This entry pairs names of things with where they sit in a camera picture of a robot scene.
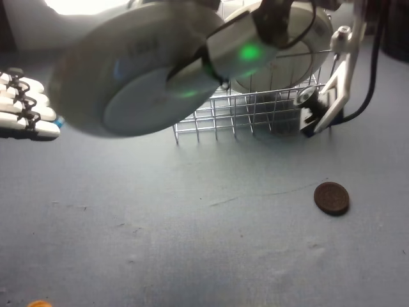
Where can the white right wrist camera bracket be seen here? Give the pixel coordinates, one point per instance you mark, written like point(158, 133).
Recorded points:
point(338, 86)

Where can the small blue plastic block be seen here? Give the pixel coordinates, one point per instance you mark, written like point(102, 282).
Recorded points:
point(59, 121)

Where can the white round ceramic plate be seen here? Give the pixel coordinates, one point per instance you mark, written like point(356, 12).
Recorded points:
point(287, 70)
point(112, 70)

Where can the round brown chocolate cookie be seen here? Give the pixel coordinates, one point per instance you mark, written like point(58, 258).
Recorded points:
point(331, 198)

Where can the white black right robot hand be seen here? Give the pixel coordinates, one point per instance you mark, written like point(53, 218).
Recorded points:
point(236, 51)

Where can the small orange swirl toy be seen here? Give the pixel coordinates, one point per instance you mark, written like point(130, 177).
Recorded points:
point(40, 303)

